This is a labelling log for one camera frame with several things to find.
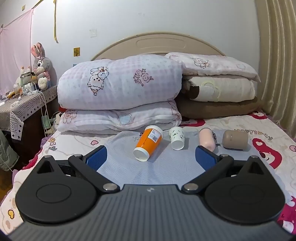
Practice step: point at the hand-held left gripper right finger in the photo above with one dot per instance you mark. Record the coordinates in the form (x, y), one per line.
(204, 160)

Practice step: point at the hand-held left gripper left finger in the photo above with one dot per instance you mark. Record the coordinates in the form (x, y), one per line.
(97, 158)

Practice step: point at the pink cup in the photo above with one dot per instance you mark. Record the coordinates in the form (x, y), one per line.
(207, 139)

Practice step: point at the white green-print paper cup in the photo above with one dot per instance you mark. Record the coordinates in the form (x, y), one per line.
(177, 139)

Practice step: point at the taupe cup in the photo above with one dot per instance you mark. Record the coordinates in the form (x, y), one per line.
(234, 140)

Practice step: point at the orange paper cup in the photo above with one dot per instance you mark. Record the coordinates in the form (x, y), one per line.
(148, 143)

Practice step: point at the black pen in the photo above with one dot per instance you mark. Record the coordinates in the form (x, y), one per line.
(215, 139)

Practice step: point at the pale blue textured mat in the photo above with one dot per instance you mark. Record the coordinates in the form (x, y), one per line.
(171, 166)

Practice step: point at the folded pink heart quilt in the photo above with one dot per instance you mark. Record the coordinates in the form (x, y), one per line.
(104, 118)

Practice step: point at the brown blanket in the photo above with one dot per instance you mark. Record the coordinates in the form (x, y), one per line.
(217, 107)

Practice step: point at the cartoon print bedsheet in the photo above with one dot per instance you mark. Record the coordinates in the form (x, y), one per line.
(266, 136)

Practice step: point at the cream folded quilt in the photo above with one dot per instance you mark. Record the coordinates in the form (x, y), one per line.
(229, 89)

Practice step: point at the rolled pink checked quilt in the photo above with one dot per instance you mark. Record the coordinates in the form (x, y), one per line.
(120, 81)

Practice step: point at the side table with patterned cloth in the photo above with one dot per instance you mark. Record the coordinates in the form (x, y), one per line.
(25, 104)

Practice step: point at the grey-green garment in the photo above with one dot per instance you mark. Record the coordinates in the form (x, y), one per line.
(7, 153)

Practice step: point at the pink bear-print pillow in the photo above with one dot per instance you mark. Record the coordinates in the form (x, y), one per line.
(215, 63)

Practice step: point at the grey plush rabbit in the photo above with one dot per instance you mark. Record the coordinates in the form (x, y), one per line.
(41, 67)

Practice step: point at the white duck toy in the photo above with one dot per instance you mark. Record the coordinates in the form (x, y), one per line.
(22, 70)

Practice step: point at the clear tape patch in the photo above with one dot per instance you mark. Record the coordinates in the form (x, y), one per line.
(93, 33)

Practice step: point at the beige bed headboard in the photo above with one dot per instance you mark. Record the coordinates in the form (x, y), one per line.
(159, 42)

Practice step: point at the beige curtain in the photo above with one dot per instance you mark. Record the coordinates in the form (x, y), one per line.
(279, 58)

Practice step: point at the yellow tape strip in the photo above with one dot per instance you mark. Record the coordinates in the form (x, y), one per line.
(55, 23)

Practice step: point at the yellow wall hook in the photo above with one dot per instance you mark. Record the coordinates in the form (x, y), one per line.
(76, 52)

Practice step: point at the pink wall cloth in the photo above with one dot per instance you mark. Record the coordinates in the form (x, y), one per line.
(15, 46)

